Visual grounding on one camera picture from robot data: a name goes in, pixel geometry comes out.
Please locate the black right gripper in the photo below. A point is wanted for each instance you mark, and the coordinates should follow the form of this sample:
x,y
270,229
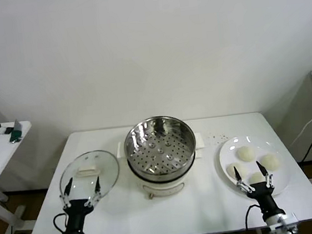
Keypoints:
x,y
262,198

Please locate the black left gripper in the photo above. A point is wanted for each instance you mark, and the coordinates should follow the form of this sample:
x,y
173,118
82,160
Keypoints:
x,y
77,214

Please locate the white steamed baozi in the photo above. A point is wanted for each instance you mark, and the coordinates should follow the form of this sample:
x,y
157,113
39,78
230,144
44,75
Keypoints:
x,y
244,170
246,153
270,162
256,177

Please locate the round glass pot lid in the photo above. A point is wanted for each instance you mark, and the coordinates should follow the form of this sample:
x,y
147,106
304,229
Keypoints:
x,y
105,167

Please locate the stainless steel steamer basket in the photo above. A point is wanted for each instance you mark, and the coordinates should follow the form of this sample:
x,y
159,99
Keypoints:
x,y
159,150

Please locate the white round plate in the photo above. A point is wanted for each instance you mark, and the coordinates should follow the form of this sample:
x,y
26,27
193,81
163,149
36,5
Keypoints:
x,y
276,149

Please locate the small white and black device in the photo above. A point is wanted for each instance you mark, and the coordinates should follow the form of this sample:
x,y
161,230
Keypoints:
x,y
1,131

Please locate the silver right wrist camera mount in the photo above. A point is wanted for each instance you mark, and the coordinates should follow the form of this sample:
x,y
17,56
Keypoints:
x,y
284,221

